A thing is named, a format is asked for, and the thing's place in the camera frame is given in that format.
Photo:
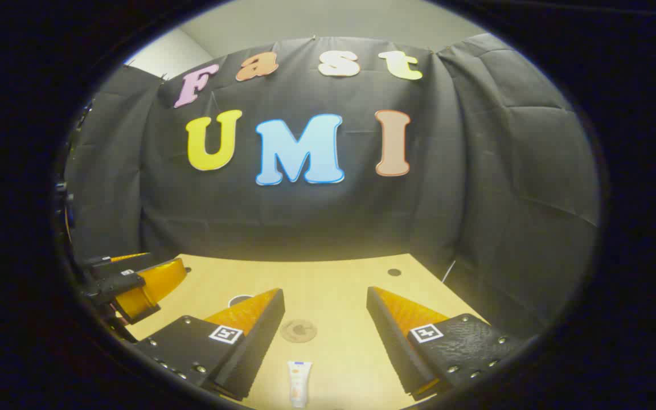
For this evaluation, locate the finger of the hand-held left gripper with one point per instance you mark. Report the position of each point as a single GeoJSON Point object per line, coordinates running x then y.
{"type": "Point", "coordinates": [154, 285]}
{"type": "Point", "coordinates": [128, 262]}

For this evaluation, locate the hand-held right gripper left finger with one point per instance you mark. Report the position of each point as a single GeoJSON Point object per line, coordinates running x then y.
{"type": "Point", "coordinates": [259, 341]}

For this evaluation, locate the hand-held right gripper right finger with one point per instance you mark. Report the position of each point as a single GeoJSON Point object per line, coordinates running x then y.
{"type": "Point", "coordinates": [390, 341]}

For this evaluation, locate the round cork coaster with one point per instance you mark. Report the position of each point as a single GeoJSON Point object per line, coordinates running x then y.
{"type": "Point", "coordinates": [298, 331]}

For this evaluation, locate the white toothpaste tube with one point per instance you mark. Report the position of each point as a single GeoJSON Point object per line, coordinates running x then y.
{"type": "Point", "coordinates": [299, 381]}

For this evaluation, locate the wooden desktop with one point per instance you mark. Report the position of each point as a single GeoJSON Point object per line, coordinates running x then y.
{"type": "Point", "coordinates": [333, 285]}

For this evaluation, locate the black backdrop cloth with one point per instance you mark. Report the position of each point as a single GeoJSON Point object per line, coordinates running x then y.
{"type": "Point", "coordinates": [305, 216]}

